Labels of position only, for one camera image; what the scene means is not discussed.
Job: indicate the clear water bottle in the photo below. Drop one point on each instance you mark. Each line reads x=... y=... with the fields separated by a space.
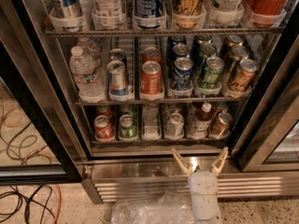
x=90 y=47
x=85 y=74

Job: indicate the bottom front bronze can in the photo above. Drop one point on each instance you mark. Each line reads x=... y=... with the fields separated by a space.
x=221 y=124

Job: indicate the rear blue soda can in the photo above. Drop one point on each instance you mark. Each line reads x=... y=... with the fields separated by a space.
x=174 y=40

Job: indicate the bottom front green can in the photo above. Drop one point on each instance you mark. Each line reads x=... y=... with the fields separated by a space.
x=127 y=128

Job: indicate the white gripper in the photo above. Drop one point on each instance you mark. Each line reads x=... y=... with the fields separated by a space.
x=203 y=183

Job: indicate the rear green soda can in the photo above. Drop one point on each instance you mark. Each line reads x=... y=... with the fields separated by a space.
x=199 y=40

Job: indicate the wire shelf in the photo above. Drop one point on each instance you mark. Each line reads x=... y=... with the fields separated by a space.
x=164 y=101
x=49 y=30

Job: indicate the front orange soda can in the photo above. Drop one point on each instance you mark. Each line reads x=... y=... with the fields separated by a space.
x=151 y=78

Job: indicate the orange soda can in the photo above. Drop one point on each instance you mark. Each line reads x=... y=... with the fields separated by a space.
x=151 y=54
x=151 y=78

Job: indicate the red cola bottle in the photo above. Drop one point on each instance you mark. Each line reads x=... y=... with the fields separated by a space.
x=264 y=13

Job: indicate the bottom front red can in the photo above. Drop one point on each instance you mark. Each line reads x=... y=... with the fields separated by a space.
x=103 y=127

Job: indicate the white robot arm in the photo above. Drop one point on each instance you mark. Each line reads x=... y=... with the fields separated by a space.
x=205 y=209

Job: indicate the top wire shelf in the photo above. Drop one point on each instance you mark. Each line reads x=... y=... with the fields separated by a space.
x=49 y=30

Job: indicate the left fridge glass door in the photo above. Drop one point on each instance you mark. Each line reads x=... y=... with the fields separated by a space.
x=32 y=139

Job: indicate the bottom silver can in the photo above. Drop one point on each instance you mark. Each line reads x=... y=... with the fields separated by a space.
x=174 y=126

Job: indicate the blue soda can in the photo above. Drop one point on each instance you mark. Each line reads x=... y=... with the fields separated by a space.
x=179 y=51
x=181 y=75
x=174 y=40

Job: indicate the top blue white can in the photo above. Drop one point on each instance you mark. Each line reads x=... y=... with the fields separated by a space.
x=67 y=9

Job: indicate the front blue soda can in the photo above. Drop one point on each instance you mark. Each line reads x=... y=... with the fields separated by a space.
x=181 y=75

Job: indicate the middle green soda can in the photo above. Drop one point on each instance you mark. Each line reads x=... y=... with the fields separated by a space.
x=206 y=50

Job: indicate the middle gold soda can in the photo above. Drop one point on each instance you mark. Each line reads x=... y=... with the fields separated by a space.
x=234 y=55

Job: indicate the middle wire shelf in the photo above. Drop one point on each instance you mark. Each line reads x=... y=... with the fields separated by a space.
x=164 y=101

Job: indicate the brown drink plastic bottle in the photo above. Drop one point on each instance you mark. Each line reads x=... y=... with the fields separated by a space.
x=200 y=121

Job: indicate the top gold can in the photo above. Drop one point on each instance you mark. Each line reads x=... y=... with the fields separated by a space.
x=186 y=11

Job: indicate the rear orange soda can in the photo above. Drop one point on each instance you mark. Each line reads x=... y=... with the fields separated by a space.
x=151 y=54

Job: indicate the red can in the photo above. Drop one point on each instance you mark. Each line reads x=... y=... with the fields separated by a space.
x=103 y=127
x=104 y=110

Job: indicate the right fridge glass door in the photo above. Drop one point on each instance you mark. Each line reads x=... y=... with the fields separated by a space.
x=269 y=141

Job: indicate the front clear water bottle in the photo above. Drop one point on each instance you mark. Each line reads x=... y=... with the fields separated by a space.
x=85 y=74

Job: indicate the clear plastic bin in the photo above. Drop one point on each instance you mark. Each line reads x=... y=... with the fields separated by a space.
x=170 y=208

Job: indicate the front green soda can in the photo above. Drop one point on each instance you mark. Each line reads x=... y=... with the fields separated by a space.
x=210 y=73

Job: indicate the rear gold soda can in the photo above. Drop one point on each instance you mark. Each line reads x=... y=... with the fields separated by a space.
x=230 y=41

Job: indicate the steel fridge base grille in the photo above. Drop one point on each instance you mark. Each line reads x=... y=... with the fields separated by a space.
x=115 y=180

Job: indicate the bottom rear green can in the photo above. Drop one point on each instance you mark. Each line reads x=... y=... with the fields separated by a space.
x=128 y=110

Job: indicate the bottom rear red can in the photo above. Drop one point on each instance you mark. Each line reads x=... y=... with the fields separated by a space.
x=104 y=110

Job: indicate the top white label bottle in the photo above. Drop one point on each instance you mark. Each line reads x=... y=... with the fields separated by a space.
x=111 y=12

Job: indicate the green soda can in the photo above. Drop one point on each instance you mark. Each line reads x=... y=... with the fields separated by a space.
x=199 y=40
x=210 y=73
x=206 y=50

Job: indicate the front gold soda can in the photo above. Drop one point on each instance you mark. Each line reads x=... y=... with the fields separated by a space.
x=242 y=75

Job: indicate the rear clear water bottle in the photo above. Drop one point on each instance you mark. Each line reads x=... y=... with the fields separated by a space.
x=90 y=47

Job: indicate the gold soda can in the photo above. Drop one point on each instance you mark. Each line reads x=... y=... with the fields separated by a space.
x=234 y=55
x=230 y=41
x=242 y=75

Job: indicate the middle blue soda can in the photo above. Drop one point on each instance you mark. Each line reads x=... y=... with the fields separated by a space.
x=179 y=51

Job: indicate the top blue patterned can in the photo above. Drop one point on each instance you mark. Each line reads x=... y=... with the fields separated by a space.
x=149 y=8

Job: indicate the bronze can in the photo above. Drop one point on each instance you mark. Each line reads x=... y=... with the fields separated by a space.
x=221 y=124
x=219 y=107

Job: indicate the rear silver blue can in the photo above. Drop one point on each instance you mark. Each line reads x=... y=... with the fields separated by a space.
x=117 y=54

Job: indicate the fridge glass door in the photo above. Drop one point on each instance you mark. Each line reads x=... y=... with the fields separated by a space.
x=269 y=141
x=32 y=139

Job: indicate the bottom rear bronze can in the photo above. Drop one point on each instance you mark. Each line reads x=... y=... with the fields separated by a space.
x=219 y=107

